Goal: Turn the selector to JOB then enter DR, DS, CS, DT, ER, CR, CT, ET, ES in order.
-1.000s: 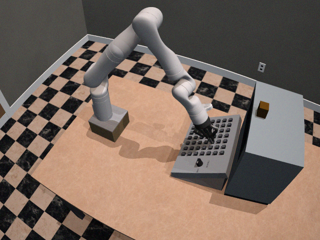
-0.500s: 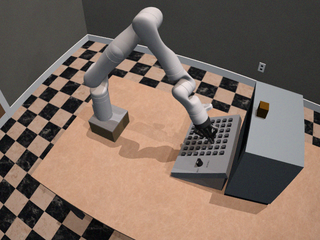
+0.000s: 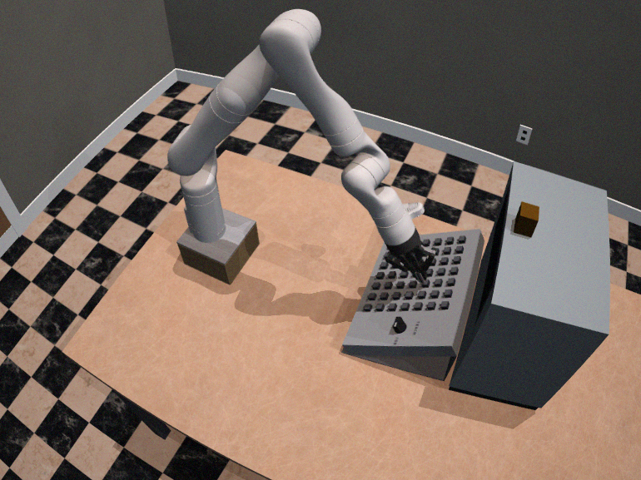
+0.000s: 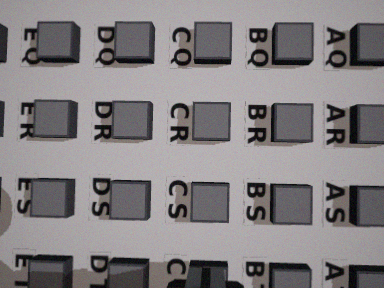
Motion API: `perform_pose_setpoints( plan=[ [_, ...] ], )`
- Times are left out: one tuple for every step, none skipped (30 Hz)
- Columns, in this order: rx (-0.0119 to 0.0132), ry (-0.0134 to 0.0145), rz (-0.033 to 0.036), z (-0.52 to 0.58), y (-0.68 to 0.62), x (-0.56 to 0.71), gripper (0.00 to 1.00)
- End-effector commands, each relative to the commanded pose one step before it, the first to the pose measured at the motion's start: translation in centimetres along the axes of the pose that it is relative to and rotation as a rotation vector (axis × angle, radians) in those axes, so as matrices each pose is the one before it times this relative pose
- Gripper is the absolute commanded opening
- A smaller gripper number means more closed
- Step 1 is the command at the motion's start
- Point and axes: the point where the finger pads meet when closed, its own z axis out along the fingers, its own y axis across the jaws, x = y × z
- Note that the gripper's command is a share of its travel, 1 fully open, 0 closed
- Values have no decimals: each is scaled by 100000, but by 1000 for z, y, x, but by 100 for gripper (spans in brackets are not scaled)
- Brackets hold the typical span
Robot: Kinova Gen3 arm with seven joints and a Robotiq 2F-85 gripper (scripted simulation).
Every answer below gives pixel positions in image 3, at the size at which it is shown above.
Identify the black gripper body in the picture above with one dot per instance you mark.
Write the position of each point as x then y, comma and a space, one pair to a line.
413, 245

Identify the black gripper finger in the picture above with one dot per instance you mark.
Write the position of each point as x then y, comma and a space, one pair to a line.
407, 266
420, 266

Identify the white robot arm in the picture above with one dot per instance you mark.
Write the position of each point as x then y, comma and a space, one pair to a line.
286, 44

